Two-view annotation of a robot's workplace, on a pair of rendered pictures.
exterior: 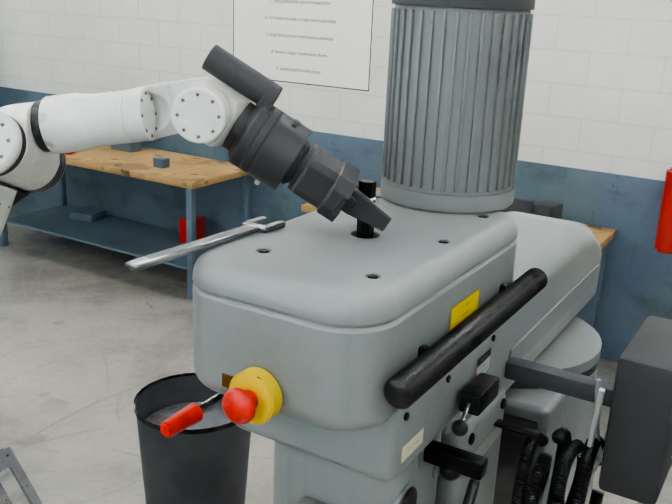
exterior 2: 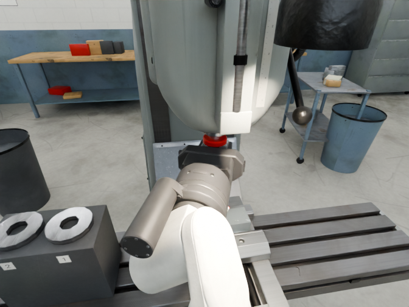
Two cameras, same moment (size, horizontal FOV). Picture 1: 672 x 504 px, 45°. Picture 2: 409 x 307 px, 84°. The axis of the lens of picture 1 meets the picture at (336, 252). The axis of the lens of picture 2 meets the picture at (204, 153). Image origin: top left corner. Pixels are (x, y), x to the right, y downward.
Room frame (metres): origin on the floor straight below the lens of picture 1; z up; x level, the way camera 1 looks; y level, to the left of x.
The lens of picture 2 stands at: (0.71, 0.23, 1.48)
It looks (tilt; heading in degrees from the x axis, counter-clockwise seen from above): 32 degrees down; 321
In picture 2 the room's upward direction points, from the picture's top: straight up
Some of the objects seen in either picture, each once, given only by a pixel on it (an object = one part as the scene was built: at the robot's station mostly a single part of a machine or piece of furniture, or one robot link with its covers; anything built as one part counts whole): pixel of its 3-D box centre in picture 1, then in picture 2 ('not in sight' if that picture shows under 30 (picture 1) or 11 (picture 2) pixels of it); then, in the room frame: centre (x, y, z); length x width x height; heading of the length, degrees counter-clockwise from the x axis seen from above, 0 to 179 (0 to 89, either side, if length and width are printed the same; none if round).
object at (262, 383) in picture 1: (255, 395); not in sight; (0.80, 0.08, 1.76); 0.06 x 0.02 x 0.06; 60
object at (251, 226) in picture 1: (209, 241); not in sight; (0.92, 0.15, 1.89); 0.24 x 0.04 x 0.01; 147
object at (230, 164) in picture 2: not in sight; (205, 179); (0.94, 0.03, 1.23); 0.13 x 0.12 x 0.10; 39
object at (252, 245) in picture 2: not in sight; (241, 247); (0.92, -0.06, 0.99); 0.12 x 0.06 x 0.04; 61
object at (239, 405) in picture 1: (242, 404); not in sight; (0.78, 0.09, 1.76); 0.04 x 0.03 x 0.04; 60
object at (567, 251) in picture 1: (490, 293); not in sight; (1.43, -0.29, 1.66); 0.80 x 0.23 x 0.20; 150
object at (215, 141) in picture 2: not in sight; (215, 138); (1.00, -0.04, 1.26); 0.05 x 0.05 x 0.01
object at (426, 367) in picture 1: (476, 325); not in sight; (0.95, -0.18, 1.79); 0.45 x 0.04 x 0.04; 150
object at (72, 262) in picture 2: not in sight; (59, 254); (1.16, 0.28, 1.00); 0.22 x 0.12 x 0.20; 59
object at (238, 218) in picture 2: not in sight; (235, 223); (0.97, -0.09, 1.01); 0.06 x 0.05 x 0.06; 61
